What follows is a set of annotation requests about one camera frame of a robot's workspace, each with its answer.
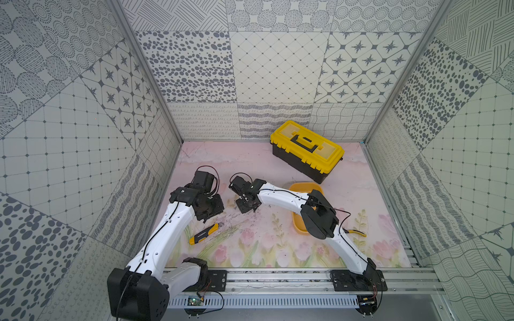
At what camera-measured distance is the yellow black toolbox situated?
3.05ft

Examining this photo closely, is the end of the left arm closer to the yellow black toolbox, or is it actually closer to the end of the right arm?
the end of the right arm

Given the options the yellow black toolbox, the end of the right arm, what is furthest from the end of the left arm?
the yellow black toolbox
